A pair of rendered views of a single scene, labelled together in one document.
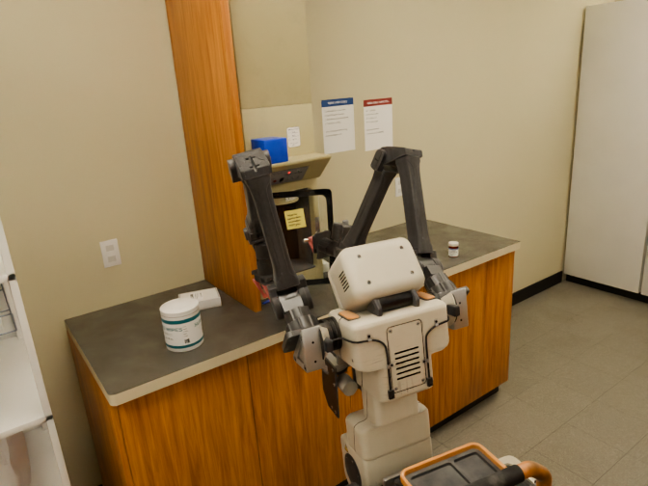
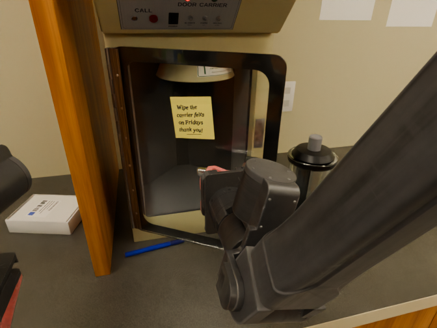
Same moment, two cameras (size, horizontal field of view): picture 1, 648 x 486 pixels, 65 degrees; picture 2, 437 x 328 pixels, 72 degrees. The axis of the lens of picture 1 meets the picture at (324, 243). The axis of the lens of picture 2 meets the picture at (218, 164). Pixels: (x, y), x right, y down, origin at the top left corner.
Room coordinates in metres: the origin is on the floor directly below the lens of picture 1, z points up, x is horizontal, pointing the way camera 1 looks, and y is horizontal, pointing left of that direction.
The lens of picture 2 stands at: (1.51, -0.11, 1.45)
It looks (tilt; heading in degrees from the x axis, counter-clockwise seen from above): 27 degrees down; 20
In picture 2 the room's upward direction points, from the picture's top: 1 degrees clockwise
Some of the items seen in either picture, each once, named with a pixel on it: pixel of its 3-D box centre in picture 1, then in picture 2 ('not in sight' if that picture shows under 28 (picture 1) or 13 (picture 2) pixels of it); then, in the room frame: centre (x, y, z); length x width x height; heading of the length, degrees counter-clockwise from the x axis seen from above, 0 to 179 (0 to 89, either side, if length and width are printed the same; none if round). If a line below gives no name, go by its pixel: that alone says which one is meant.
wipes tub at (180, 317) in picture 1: (181, 324); not in sight; (1.63, 0.51, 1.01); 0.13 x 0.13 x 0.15
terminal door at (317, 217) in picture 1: (296, 239); (194, 161); (1.97, 0.11, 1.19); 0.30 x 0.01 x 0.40; 93
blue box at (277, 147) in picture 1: (269, 149); not in sight; (1.96, 0.18, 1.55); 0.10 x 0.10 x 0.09; 35
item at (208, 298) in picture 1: (200, 300); (51, 213); (1.97, 0.53, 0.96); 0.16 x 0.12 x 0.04; 108
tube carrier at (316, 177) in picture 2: not in sight; (305, 195); (2.15, -0.10, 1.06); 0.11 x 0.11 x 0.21
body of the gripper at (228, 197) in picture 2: (327, 246); (231, 211); (1.84, -0.01, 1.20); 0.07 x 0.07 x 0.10; 35
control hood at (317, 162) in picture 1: (291, 172); (199, 0); (2.01, 0.11, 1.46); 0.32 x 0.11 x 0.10; 125
